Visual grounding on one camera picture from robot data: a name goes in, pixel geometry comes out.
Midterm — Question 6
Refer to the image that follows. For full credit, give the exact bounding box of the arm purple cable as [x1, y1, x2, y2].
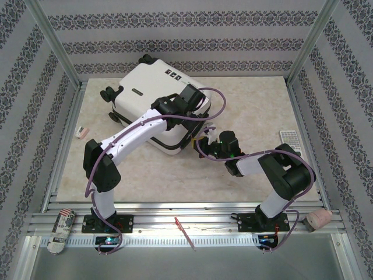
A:
[84, 86, 228, 257]
[196, 125, 318, 254]

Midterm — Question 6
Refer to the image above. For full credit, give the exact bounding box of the pink tape roll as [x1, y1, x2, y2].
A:
[302, 207, 333, 233]

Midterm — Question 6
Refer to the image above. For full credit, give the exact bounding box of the white hard-shell suitcase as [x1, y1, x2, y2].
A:
[100, 54, 213, 156]

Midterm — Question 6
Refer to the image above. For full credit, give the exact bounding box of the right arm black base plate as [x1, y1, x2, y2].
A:
[237, 212, 291, 233]

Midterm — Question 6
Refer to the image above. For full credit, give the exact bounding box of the red pen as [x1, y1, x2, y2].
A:
[173, 216, 198, 252]

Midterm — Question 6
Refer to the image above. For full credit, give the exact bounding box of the white slotted cable duct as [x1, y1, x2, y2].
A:
[38, 234, 261, 247]

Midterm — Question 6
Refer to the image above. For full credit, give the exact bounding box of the aluminium side rail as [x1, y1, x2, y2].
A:
[284, 77, 333, 211]
[43, 80, 88, 205]

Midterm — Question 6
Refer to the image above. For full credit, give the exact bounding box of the newspaper print roll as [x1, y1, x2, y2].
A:
[46, 208, 77, 257]

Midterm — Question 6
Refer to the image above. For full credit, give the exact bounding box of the aluminium frame post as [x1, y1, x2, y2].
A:
[286, 0, 341, 86]
[24, 0, 82, 86]

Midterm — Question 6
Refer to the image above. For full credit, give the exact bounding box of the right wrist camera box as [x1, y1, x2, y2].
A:
[203, 124, 219, 140]

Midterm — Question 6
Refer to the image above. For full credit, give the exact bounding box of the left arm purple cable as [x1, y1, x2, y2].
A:
[84, 86, 228, 257]

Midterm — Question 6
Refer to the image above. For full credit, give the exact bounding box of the small pink white device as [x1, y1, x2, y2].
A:
[74, 125, 89, 141]

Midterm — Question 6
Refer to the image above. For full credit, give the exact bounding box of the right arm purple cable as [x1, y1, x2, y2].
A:
[196, 125, 318, 254]

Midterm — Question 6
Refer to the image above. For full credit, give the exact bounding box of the aluminium mounting rail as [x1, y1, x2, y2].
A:
[27, 200, 348, 235]

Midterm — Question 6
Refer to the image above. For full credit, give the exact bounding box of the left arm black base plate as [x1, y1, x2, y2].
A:
[81, 213, 135, 235]

